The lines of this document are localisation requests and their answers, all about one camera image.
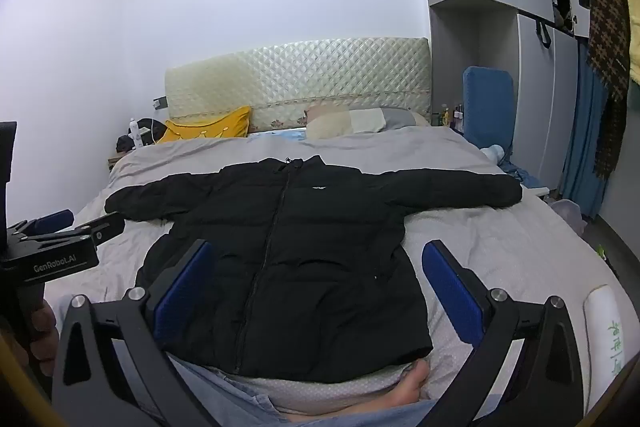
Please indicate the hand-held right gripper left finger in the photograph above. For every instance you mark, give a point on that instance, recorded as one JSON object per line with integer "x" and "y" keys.
{"x": 182, "y": 292}

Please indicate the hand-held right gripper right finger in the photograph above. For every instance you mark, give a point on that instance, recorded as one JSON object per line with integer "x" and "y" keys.
{"x": 452, "y": 292}

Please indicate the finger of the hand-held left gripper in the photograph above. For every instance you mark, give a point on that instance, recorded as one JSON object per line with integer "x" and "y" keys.
{"x": 55, "y": 219}
{"x": 107, "y": 227}

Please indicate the black puffer jacket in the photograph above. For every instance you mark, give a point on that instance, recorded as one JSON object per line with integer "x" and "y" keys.
{"x": 300, "y": 257}

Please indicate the person's left hand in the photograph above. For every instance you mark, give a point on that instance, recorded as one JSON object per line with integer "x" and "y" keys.
{"x": 44, "y": 332}

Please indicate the wooden nightstand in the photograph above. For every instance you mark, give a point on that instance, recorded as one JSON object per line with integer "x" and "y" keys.
{"x": 116, "y": 161}

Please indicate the bed with grey sheet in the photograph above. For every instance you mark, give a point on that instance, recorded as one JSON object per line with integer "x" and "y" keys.
{"x": 480, "y": 227}

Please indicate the white bottle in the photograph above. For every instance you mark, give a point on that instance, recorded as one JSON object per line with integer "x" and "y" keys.
{"x": 133, "y": 132}

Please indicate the black bag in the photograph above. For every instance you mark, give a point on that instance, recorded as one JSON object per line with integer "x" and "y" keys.
{"x": 150, "y": 132}

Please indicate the crumpled blue cloth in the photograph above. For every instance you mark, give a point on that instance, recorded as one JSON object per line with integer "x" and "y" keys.
{"x": 520, "y": 174}

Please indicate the pale purple basin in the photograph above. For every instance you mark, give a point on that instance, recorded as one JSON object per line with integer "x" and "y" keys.
{"x": 567, "y": 214}

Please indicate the yellow pillow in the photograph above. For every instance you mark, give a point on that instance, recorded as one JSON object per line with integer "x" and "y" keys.
{"x": 205, "y": 127}

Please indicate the white pillow with green print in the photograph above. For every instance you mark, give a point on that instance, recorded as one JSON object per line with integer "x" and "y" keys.
{"x": 610, "y": 342}

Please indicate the group of small bottles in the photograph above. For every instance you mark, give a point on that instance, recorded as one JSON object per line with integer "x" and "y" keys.
{"x": 450, "y": 117}

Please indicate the grey pillow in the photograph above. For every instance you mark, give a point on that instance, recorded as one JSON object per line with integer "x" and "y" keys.
{"x": 400, "y": 117}

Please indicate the blue cushioned chair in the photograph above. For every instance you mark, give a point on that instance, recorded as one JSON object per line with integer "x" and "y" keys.
{"x": 487, "y": 107}

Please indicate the beige pillow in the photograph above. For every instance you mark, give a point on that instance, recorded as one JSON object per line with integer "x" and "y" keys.
{"x": 340, "y": 123}

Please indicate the blue hanging garment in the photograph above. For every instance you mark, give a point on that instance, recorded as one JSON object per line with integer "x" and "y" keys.
{"x": 582, "y": 132}

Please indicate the cream quilted headboard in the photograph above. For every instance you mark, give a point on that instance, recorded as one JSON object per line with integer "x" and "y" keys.
{"x": 300, "y": 82}

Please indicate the brown houndstooth coat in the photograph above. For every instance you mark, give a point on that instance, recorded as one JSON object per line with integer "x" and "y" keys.
{"x": 607, "y": 42}

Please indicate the yellow-green hanging garment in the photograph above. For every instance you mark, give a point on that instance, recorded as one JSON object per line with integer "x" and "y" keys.
{"x": 631, "y": 32}

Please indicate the wall socket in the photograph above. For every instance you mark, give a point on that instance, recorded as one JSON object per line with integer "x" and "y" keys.
{"x": 160, "y": 103}

